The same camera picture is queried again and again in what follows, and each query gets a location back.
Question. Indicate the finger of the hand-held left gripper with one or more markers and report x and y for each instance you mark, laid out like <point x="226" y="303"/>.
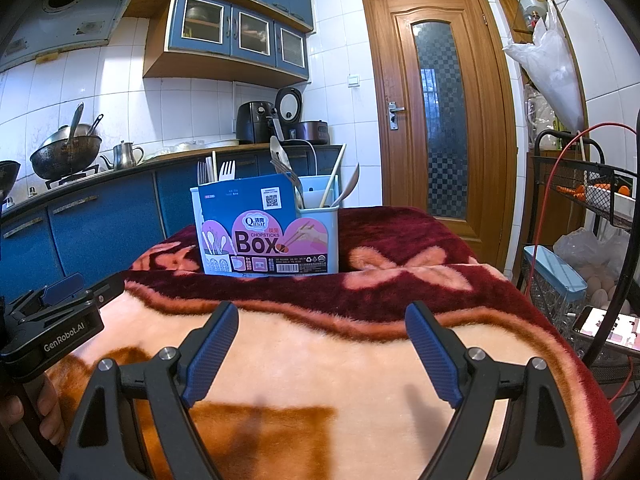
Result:
<point x="67" y="287"/>
<point x="111" y="287"/>

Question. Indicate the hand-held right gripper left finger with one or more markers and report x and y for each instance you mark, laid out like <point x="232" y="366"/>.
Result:
<point x="212" y="350"/>

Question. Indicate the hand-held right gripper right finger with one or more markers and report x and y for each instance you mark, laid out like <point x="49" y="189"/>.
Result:
<point x="430" y="355"/>

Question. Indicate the beige plastic fork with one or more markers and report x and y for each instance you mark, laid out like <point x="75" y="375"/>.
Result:
<point x="227" y="171"/>

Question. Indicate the white utensil holder blue label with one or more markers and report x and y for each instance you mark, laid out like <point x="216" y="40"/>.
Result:
<point x="322" y="205"/>

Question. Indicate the black spoon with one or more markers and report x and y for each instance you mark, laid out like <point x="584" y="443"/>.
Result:
<point x="292" y="185"/>

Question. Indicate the white plastic spoon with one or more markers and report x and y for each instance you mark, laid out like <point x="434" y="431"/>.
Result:
<point x="351" y="180"/>

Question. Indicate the wooden chopstick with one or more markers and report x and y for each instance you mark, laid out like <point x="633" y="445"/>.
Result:
<point x="334" y="177"/>

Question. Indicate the person's left hand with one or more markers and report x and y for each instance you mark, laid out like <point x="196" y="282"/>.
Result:
<point x="50" y="400"/>

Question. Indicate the blue kitchen base cabinets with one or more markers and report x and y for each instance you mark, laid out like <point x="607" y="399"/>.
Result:
<point x="100" y="230"/>

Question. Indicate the black stove grate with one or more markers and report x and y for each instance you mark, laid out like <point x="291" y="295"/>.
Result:
<point x="72" y="177"/>

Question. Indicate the red floral plush blanket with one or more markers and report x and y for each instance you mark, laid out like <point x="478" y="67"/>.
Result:
<point x="400" y="240"/>

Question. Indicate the black cooking pot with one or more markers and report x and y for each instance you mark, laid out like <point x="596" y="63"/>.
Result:
<point x="9" y="180"/>

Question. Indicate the dark steel wok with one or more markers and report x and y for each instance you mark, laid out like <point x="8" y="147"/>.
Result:
<point x="65" y="157"/>

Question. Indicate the steel kettle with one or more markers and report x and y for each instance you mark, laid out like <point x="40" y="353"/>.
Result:
<point x="124" y="156"/>

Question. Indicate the clear container blue lid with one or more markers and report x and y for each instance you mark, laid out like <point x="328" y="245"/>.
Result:
<point x="555" y="265"/>

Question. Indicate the metal spatula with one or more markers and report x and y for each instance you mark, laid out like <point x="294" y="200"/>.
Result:
<point x="96" y="124"/>

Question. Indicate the metal ladle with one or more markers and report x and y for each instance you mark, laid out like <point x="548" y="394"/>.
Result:
<point x="76" y="122"/>

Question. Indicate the smartphone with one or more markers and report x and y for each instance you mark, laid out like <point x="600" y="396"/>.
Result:
<point x="610" y="327"/>

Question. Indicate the tray of pale eggs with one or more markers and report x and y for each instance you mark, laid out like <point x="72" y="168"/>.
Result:
<point x="600" y="285"/>

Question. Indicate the crumpled white plastic bag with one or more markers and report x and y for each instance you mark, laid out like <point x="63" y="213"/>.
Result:
<point x="580" y="247"/>

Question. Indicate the orange carrots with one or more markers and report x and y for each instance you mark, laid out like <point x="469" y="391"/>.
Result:
<point x="572" y="191"/>

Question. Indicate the black air fryer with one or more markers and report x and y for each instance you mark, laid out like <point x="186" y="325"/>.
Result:
<point x="252" y="122"/>

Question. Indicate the white dish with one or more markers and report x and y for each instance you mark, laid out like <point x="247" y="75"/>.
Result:
<point x="610" y="200"/>

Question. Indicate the rice cooker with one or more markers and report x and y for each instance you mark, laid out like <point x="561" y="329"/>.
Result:
<point x="312" y="132"/>

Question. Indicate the black metal rack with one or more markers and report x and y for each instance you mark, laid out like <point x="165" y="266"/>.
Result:
<point x="575" y="162"/>

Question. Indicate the wooden door glass panel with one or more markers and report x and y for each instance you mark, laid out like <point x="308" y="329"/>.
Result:
<point x="395" y="110"/>

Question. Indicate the grey range hood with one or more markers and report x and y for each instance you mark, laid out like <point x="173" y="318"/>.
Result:
<point x="65" y="25"/>

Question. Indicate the hanging white plastic bag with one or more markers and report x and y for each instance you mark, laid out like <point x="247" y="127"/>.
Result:
<point x="550" y="70"/>

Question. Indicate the blue glass-door wall cabinet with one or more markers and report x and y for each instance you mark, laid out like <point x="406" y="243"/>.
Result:
<point x="227" y="30"/>

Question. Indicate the white light switch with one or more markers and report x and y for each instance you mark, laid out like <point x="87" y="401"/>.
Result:
<point x="353" y="80"/>

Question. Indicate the wooden wall shelf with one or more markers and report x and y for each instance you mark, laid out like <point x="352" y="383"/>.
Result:
<point x="505" y="10"/>

